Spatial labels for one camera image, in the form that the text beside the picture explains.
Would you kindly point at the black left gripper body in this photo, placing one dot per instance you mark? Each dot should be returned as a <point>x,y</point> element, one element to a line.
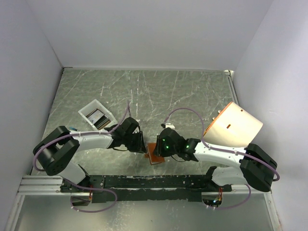
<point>134,142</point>

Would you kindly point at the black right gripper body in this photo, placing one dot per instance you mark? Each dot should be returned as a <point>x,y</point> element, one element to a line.
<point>163,150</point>

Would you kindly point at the brown leather card holder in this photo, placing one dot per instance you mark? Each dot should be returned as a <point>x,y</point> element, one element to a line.
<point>153,159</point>

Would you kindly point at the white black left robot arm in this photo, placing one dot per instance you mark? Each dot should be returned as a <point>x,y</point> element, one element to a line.
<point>55,152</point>

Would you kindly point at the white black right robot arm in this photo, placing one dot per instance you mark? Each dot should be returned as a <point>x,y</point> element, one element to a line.
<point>245,165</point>

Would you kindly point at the gold striped credit card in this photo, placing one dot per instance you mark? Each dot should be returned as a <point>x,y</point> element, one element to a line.
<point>98,119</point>

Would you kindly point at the white card box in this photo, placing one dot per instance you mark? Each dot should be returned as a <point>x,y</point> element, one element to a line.
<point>95,104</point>

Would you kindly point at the white cylinder with wooden base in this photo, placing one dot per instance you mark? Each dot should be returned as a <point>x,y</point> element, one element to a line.
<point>233,127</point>

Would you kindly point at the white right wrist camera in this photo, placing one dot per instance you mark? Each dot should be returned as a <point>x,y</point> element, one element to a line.
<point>167,125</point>

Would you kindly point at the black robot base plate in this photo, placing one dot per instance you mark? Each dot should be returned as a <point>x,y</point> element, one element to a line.
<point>155,187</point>

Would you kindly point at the aluminium front rail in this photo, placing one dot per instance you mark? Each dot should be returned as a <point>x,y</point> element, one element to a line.
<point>44,185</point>

